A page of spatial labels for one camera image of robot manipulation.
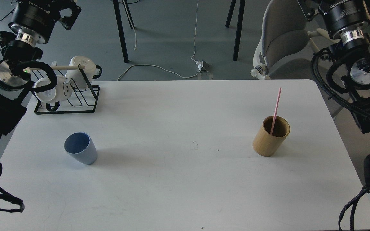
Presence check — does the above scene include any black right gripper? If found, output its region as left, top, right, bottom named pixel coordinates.
left=297, top=0, right=370, bottom=40

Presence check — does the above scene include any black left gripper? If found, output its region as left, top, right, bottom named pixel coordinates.
left=9, top=0, right=81, bottom=44

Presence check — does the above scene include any blue plastic cup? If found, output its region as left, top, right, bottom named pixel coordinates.
left=64, top=132, right=98, bottom=165

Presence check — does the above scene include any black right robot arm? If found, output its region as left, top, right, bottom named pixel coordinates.
left=298, top=0, right=370, bottom=231

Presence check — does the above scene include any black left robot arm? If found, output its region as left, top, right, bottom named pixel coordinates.
left=0, top=0, right=81, bottom=139

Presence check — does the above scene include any grey office chair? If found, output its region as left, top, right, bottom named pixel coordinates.
left=251, top=0, right=338, bottom=80

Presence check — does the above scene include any white mug upper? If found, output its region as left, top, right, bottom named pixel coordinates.
left=65, top=56, right=102, bottom=90

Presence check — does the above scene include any white mug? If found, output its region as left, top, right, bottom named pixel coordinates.
left=65, top=56, right=102, bottom=90
left=36, top=75, right=74, bottom=112

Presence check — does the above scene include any white mug lower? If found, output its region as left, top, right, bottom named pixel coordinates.
left=36, top=75, right=74, bottom=112

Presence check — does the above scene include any black table leg left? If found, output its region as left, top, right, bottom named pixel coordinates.
left=111, top=0, right=135, bottom=63

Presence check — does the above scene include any black table leg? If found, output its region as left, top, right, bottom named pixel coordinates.
left=111, top=0, right=135, bottom=63
left=225, top=0, right=246, bottom=61

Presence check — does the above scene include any black table leg right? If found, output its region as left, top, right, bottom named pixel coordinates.
left=225, top=0, right=246, bottom=61

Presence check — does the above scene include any bamboo cylinder holder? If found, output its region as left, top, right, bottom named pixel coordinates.
left=252, top=116, right=290, bottom=157

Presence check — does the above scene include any white power plug adapter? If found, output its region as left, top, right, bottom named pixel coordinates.
left=195, top=60, right=213, bottom=72

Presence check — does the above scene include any black wire mug rack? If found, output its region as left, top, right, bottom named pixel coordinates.
left=34, top=65, right=100, bottom=115

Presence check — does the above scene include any white floor cable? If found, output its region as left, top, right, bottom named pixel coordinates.
left=118, top=0, right=201, bottom=81

